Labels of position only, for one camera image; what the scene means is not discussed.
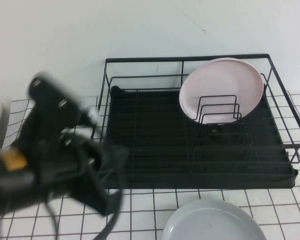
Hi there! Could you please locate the pink round plate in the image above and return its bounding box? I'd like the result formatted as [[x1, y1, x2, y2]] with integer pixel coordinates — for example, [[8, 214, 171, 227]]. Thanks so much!
[[178, 57, 265, 125]]

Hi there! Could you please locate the black wire dish rack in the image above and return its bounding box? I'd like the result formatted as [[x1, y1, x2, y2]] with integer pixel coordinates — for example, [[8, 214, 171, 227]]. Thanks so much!
[[89, 53, 300, 176]]

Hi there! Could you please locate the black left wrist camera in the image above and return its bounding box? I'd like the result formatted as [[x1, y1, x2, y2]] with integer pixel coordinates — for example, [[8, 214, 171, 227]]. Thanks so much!
[[26, 71, 101, 131]]

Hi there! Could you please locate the grey round plate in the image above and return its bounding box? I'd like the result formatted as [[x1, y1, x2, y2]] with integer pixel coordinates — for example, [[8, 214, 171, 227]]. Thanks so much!
[[161, 198, 267, 240]]

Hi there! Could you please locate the white black-grid tablecloth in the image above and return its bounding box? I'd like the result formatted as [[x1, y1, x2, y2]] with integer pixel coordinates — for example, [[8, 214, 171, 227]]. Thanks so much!
[[0, 90, 300, 240]]

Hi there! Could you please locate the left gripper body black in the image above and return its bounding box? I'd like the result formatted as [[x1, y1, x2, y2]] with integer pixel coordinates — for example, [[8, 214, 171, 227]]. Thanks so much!
[[37, 131, 103, 201]]

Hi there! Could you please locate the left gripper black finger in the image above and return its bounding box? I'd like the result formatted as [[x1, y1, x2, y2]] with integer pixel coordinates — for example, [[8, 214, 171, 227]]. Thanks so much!
[[84, 186, 124, 218], [97, 146, 130, 181]]

